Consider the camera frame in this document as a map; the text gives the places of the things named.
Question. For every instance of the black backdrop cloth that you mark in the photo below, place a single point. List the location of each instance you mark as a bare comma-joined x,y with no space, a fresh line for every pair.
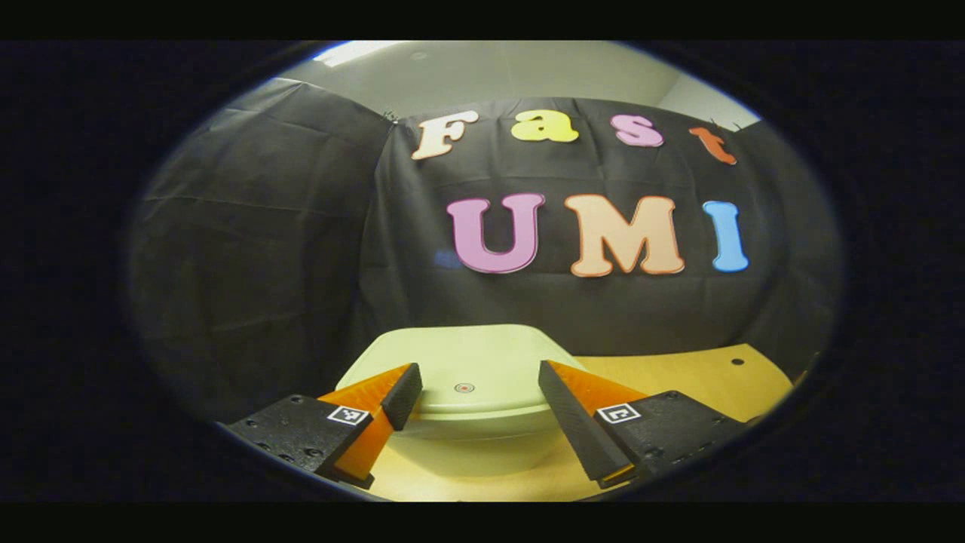
301,249

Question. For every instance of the ceiling light panel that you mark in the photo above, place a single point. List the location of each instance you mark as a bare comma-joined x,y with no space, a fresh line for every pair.
354,53

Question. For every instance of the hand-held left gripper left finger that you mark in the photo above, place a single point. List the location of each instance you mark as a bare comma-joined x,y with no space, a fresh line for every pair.
403,396

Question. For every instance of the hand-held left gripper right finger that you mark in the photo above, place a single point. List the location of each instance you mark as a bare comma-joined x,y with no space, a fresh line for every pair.
577,426

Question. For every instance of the green desktop garbage bin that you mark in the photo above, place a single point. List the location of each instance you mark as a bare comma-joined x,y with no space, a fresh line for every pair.
467,354

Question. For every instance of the wooden desktop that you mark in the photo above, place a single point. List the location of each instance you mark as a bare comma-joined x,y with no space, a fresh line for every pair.
678,373

